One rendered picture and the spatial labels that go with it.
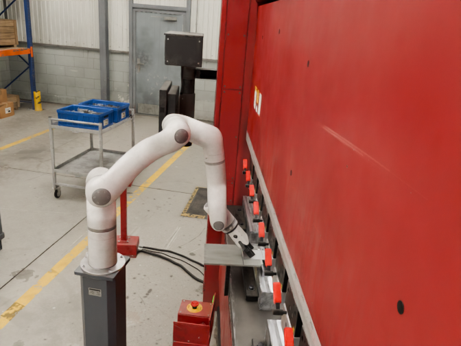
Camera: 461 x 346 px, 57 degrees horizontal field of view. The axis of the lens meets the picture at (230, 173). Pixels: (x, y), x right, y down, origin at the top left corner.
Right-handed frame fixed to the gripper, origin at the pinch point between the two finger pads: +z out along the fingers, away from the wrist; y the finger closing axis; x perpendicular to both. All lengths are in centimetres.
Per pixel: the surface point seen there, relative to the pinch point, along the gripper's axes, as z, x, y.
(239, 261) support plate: -1.8, 5.8, -6.8
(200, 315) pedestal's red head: 4.2, 32.6, -17.7
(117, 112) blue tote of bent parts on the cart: -76, 99, 313
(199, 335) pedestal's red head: 6.0, 34.6, -27.6
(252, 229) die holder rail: 7.1, 0.0, 31.9
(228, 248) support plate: -4.6, 9.0, 4.7
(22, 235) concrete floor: -46, 211, 187
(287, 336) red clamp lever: -22, -17, -90
